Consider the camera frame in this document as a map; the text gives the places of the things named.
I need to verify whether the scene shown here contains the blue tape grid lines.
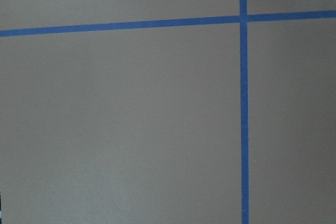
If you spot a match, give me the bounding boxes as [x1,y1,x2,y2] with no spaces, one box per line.
[1,0,335,223]

